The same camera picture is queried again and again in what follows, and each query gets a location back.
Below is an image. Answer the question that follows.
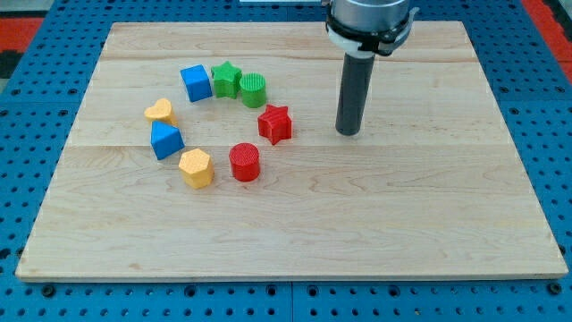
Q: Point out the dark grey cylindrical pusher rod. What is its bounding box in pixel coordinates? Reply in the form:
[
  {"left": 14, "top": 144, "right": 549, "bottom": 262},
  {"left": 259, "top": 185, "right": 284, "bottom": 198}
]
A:
[{"left": 335, "top": 54, "right": 374, "bottom": 136}]

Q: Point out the blue triangle block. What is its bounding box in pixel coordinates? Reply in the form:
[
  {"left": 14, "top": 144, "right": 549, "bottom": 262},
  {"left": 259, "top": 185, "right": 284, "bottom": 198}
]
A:
[{"left": 150, "top": 121, "right": 184, "bottom": 160}]

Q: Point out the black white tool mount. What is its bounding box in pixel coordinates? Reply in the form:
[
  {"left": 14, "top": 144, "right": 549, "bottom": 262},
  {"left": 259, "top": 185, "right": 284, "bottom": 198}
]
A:
[{"left": 325, "top": 7, "right": 419, "bottom": 59}]

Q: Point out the wooden board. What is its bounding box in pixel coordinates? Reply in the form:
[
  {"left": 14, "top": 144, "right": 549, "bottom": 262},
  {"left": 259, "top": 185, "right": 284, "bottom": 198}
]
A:
[{"left": 16, "top": 21, "right": 568, "bottom": 283}]

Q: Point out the yellow hexagon block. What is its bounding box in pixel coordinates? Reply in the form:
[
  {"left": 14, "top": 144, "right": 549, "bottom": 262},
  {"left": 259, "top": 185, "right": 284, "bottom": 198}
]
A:
[{"left": 179, "top": 148, "right": 215, "bottom": 189}]

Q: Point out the green cylinder block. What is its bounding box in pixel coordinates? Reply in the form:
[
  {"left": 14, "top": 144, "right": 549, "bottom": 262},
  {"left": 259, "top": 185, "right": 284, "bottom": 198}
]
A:
[{"left": 240, "top": 72, "right": 267, "bottom": 108}]

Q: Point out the yellow heart block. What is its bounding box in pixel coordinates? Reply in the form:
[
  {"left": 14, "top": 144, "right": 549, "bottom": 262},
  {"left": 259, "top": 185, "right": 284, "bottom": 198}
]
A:
[{"left": 144, "top": 97, "right": 178, "bottom": 126}]

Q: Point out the green star block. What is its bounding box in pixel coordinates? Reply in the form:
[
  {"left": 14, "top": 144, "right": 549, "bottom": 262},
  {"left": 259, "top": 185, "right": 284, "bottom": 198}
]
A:
[{"left": 211, "top": 61, "right": 242, "bottom": 99}]

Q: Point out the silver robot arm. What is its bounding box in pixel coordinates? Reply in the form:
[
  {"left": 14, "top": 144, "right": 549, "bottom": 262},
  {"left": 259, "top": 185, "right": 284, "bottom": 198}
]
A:
[{"left": 325, "top": 0, "right": 419, "bottom": 136}]

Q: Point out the blue cube block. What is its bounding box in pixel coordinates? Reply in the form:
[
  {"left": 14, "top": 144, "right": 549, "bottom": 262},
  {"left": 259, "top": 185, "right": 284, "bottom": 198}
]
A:
[{"left": 180, "top": 64, "right": 213, "bottom": 102}]

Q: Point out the red star block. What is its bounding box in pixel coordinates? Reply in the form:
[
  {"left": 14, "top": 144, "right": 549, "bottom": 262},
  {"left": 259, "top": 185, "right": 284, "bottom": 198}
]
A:
[{"left": 257, "top": 104, "right": 292, "bottom": 145}]

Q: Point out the red cylinder block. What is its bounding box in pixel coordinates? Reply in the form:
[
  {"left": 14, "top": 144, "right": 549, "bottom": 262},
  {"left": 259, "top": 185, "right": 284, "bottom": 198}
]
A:
[{"left": 229, "top": 142, "right": 260, "bottom": 182}]

